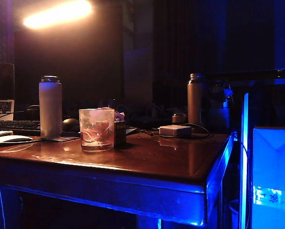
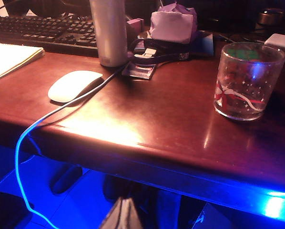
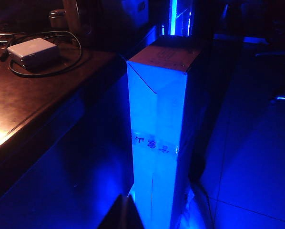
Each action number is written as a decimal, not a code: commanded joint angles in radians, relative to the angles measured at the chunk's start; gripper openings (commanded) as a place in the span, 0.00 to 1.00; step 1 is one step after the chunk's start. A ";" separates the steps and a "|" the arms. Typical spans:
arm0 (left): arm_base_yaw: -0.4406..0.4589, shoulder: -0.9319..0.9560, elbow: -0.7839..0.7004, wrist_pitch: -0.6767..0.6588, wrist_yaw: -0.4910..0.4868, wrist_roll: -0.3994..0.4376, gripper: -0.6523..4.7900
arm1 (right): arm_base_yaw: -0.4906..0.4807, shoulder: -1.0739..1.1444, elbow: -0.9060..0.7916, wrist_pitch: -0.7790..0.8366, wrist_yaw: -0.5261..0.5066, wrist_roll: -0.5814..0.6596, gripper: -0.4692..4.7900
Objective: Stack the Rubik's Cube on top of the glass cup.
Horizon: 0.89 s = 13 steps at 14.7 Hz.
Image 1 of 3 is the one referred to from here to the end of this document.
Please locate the Rubik's cube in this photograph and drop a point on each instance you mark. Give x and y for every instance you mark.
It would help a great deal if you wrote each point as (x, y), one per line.
(120, 133)

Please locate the clear glass cup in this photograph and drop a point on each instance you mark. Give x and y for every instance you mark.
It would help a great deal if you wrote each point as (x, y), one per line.
(90, 143)

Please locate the dark flat booklet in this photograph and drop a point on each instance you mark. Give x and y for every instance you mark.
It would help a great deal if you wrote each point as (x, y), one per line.
(131, 130)

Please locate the pink crumpled wrapper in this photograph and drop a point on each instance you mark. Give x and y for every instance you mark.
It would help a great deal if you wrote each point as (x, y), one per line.
(119, 116)

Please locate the white power adapter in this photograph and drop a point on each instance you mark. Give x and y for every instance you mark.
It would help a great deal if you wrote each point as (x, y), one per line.
(174, 131)

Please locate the brown metal bottle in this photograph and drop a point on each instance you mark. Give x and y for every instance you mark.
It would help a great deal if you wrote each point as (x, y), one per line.
(194, 100)

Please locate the black computer mouse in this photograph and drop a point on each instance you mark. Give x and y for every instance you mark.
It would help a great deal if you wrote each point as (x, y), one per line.
(69, 124)

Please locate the dark flask with carabiner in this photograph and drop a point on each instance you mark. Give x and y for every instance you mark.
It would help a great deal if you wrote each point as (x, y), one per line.
(218, 112)

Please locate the flat square coaster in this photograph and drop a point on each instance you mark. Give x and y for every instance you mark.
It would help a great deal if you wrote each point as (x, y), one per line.
(66, 138)

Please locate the white insulated bottle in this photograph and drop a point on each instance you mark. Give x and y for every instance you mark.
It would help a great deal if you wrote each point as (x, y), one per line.
(50, 107)

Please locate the thin white panel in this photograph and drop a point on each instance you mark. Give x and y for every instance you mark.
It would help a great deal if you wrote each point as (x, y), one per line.
(244, 155)

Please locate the black keyboard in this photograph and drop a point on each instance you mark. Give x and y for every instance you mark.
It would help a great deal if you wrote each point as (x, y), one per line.
(16, 124)

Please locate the bright tube lamp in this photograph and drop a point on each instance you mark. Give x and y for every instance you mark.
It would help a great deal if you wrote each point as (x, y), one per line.
(56, 14)

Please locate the flat white mouse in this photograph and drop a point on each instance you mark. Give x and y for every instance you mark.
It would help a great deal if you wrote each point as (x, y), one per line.
(9, 139)

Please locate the silver laptop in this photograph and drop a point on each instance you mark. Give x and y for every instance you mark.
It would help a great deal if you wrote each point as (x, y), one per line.
(0, 107)

